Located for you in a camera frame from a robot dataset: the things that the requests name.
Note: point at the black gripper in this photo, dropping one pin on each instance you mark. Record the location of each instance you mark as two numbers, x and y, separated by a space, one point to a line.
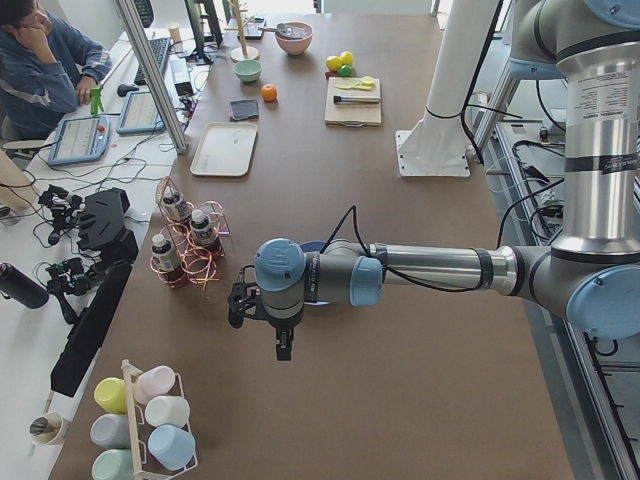
283 323

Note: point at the orange mandarin fruit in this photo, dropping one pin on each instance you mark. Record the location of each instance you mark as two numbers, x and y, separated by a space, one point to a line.
269 93

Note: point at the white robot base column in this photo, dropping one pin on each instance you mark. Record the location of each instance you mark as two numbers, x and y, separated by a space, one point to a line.
436 146

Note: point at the blue round plate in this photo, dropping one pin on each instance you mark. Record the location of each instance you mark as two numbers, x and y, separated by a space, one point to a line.
313 246

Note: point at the dark drink bottle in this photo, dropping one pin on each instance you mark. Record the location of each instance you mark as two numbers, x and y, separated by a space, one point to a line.
176 207
201 229
166 261

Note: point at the pink cup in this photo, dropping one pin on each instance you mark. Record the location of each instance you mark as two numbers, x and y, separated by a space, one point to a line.
152 383

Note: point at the white cup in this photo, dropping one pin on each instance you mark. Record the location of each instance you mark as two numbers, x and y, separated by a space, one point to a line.
165 409

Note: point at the wooden cup rack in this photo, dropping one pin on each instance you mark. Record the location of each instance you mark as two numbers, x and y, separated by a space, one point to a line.
145 466

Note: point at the blue cup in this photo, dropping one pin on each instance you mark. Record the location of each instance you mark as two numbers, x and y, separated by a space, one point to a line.
173 447

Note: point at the yellow cup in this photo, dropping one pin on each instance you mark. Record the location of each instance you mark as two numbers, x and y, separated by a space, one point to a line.
110 395

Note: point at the black long bar device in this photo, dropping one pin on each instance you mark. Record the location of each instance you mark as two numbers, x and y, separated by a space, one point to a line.
87 336

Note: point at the cream rabbit tray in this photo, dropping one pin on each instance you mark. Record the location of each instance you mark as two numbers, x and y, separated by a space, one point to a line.
224 150

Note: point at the grey cup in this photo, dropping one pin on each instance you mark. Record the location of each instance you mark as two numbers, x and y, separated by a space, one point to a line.
111 431

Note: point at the black spare gripper device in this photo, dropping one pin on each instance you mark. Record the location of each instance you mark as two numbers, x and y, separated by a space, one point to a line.
99 219

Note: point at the mint green cup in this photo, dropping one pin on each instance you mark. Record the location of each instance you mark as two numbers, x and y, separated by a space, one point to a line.
113 464

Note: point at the grey folded cloth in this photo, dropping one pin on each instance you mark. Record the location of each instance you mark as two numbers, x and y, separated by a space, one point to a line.
240 110

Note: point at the steel muddler black tip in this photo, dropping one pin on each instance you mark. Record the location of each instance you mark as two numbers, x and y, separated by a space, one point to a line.
355 100

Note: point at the wooden cutting board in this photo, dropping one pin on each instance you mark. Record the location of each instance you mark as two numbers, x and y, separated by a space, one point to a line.
352 115

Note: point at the teach pendant tablet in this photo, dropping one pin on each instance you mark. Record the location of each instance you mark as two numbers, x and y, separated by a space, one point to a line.
139 115
80 140

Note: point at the paper cup with utensils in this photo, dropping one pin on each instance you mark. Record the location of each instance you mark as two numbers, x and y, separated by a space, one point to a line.
49 429

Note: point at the black water bottle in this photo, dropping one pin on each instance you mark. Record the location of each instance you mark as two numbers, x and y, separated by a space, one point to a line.
17 286

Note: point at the green bowl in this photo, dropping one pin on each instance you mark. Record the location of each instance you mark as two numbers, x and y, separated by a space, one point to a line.
248 70

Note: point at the lemon slice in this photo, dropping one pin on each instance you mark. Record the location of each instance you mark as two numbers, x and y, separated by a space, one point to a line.
368 80

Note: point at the green lime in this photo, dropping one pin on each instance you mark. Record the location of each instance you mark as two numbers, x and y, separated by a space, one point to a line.
345 71

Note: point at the yellow lemon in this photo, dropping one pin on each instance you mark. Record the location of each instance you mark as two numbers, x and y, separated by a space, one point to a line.
347 58
333 63

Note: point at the black computer mouse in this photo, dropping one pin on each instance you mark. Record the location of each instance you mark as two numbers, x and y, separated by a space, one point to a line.
124 89

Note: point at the pink bowl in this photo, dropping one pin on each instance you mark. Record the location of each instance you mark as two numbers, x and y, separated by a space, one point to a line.
294 38

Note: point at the green toy figure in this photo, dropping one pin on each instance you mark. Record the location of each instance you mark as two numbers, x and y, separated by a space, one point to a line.
96 105

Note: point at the black keyboard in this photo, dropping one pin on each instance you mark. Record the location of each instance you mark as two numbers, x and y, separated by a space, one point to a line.
160 53

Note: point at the metal ice scoop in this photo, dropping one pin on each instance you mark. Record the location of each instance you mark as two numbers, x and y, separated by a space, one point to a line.
283 29

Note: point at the copper wire bottle rack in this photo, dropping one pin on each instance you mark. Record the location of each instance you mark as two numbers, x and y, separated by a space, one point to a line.
189 245

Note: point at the aluminium frame post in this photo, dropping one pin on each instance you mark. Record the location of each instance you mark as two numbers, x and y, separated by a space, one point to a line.
155 80

